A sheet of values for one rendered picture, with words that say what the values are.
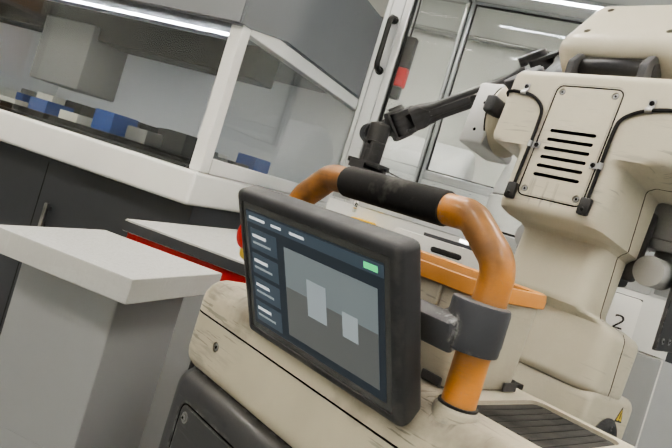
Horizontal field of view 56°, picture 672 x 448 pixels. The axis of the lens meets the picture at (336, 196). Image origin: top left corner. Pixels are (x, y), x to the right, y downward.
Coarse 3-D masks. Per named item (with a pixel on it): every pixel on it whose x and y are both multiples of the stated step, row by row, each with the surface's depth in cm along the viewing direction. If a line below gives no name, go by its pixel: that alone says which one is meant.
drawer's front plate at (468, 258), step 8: (400, 232) 156; (408, 232) 155; (424, 240) 154; (432, 240) 153; (424, 248) 153; (448, 248) 151; (456, 248) 151; (464, 248) 150; (440, 256) 152; (464, 256) 150; (472, 256) 149; (464, 264) 150; (472, 264) 149
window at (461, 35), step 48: (432, 0) 196; (480, 0) 191; (528, 0) 186; (576, 0) 181; (624, 0) 176; (432, 48) 194; (480, 48) 189; (528, 48) 184; (432, 96) 193; (432, 144) 192; (480, 192) 185
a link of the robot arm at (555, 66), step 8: (544, 56) 152; (552, 56) 150; (536, 64) 153; (544, 64) 152; (552, 64) 143; (560, 64) 137; (520, 72) 125; (560, 72) 132; (504, 80) 123; (512, 80) 118
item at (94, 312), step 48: (0, 240) 101; (48, 240) 102; (96, 240) 114; (48, 288) 102; (96, 288) 95; (144, 288) 96; (192, 288) 110; (0, 336) 104; (48, 336) 101; (96, 336) 99; (144, 336) 108; (0, 384) 103; (48, 384) 101; (96, 384) 99; (144, 384) 112; (0, 432) 103; (48, 432) 100; (96, 432) 103
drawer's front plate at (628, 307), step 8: (616, 296) 167; (624, 296) 166; (616, 304) 167; (624, 304) 166; (632, 304) 165; (640, 304) 165; (608, 312) 167; (616, 312) 166; (624, 312) 166; (632, 312) 165; (608, 320) 167; (616, 320) 166; (624, 320) 166; (632, 320) 165; (616, 328) 166; (624, 328) 165; (632, 328) 165
